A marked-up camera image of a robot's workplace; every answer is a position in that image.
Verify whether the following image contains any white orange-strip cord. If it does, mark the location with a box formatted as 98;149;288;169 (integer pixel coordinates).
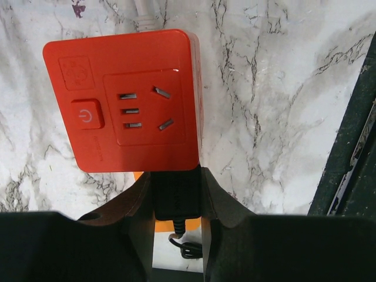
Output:
133;0;159;32

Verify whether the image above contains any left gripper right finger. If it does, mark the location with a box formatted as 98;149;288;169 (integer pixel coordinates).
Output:
201;168;375;281

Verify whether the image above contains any black charger with cable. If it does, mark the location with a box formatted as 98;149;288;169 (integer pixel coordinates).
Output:
150;166;203;260

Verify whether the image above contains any red cube socket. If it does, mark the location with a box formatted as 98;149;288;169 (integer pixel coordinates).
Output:
42;29;203;173

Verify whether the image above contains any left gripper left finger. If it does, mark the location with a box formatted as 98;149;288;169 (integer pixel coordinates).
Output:
1;173;155;281

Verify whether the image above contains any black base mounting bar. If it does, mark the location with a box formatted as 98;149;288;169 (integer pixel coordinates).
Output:
308;41;375;220

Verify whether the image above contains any orange power strip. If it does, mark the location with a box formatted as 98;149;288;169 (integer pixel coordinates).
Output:
133;172;201;233

